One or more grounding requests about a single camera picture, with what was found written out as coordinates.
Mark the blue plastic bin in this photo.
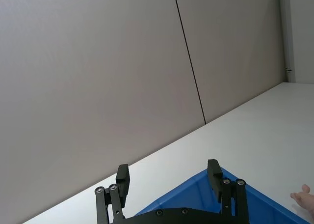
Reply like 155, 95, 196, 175
135, 167, 311, 224

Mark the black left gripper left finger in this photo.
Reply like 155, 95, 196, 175
94, 164, 131, 224

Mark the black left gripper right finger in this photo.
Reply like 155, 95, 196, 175
207, 159, 248, 218

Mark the person's hand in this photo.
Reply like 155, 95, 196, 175
290, 184, 314, 214

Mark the pale grey door frame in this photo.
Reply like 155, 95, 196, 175
278, 0, 314, 84

